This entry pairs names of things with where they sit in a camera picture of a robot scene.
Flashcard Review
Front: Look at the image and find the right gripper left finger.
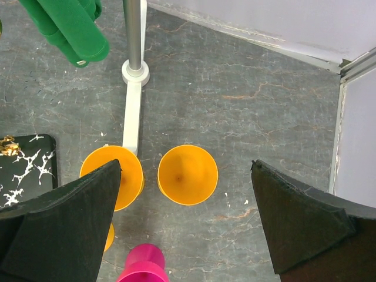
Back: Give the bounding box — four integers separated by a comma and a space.
1, 159, 121, 281

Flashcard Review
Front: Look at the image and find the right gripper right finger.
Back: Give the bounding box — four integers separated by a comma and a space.
251, 160, 375, 281

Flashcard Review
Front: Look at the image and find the gold wine glass rack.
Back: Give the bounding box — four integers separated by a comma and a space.
1, 134, 58, 209

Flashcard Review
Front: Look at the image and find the orange wine glass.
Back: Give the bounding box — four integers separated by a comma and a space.
157, 145, 219, 206
103, 223, 115, 252
79, 145, 145, 212

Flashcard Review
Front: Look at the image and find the silver white clothes rail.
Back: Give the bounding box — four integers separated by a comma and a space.
122, 0, 150, 155

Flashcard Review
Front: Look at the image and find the pink wine glass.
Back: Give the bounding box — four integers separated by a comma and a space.
117, 244, 170, 282

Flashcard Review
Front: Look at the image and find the green cloth on hanger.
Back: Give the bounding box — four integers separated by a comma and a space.
20, 0, 110, 68

